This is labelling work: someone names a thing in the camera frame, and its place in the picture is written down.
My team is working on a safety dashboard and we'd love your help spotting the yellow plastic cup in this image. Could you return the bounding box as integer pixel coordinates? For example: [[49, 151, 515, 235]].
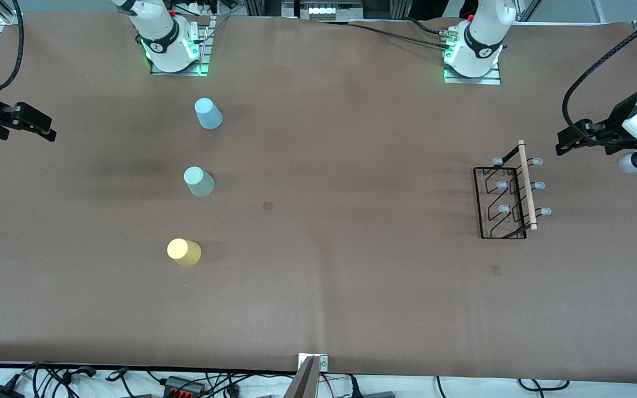
[[166, 238, 202, 268]]

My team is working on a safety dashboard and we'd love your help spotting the tangled black cable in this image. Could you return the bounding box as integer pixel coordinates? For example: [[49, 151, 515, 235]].
[[23, 362, 98, 387]]

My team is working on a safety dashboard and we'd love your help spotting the black base power cable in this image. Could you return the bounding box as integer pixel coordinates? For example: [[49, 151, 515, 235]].
[[349, 21, 455, 51], [404, 17, 452, 35]]

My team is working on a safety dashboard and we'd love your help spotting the right arm aluminium base plate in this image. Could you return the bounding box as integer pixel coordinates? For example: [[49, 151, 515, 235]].
[[150, 17, 211, 76]]

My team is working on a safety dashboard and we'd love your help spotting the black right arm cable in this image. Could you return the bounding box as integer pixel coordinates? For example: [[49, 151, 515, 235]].
[[0, 0, 24, 92]]

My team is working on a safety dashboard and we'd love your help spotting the light blue plastic cup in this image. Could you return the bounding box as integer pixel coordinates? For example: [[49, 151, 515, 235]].
[[194, 98, 223, 130]]

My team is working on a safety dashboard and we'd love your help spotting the black wire cup holder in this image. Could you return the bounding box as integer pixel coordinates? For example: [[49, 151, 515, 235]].
[[473, 140, 552, 240]]

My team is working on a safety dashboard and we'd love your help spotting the black looped cable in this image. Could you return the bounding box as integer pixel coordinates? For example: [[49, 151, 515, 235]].
[[518, 378, 569, 391]]

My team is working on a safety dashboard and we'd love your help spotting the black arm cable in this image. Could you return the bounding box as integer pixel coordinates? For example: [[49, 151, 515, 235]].
[[563, 22, 637, 142], [0, 0, 24, 92]]

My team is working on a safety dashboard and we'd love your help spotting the pale green plastic cup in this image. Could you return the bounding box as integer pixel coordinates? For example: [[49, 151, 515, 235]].
[[184, 166, 215, 197]]

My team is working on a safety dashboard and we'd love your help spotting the grey metal camera mount bracket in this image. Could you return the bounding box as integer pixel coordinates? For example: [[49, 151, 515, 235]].
[[298, 354, 329, 372]]

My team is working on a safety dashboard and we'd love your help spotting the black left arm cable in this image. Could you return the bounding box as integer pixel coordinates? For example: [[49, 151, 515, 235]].
[[563, 22, 637, 142]]

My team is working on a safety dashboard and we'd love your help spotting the grey device with white sockets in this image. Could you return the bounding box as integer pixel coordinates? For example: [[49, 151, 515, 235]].
[[283, 0, 364, 23]]

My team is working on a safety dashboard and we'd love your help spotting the black orange connector box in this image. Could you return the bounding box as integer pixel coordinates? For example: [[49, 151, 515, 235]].
[[163, 376, 207, 397]]

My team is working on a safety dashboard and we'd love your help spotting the brown table cover sheet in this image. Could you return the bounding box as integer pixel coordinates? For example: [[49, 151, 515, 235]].
[[0, 11, 637, 385]]

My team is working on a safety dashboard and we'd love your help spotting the grey camera mount beam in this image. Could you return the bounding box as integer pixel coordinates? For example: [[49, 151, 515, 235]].
[[284, 357, 322, 398]]

